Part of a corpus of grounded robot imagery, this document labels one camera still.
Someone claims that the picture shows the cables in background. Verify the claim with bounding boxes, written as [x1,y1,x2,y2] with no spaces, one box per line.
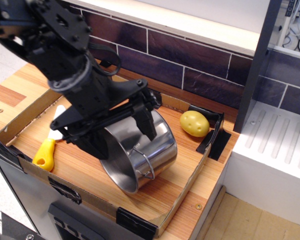
[279,0,300,55]

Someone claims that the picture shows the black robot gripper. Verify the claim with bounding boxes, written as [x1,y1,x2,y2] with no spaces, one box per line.
[49,57,157,160]

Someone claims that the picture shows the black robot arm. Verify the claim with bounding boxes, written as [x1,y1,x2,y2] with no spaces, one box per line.
[0,0,158,159]

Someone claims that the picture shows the white ribbed drainboard sink unit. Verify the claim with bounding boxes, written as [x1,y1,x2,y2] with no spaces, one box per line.
[224,100,300,208]

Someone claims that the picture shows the yellow plastic toy potato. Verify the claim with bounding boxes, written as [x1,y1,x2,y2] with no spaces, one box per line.
[179,110,210,138]

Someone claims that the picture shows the dark grey vertical post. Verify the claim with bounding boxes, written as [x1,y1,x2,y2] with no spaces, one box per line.
[233,0,282,133]

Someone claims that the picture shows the yellow handled white toy knife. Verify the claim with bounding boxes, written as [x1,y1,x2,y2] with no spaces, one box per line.
[31,104,68,172]

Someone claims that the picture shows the stainless steel metal pot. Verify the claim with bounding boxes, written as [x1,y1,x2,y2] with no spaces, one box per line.
[100,110,178,194]

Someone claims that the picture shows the cardboard fence with black tape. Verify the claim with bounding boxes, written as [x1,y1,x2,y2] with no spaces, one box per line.
[0,86,238,240]

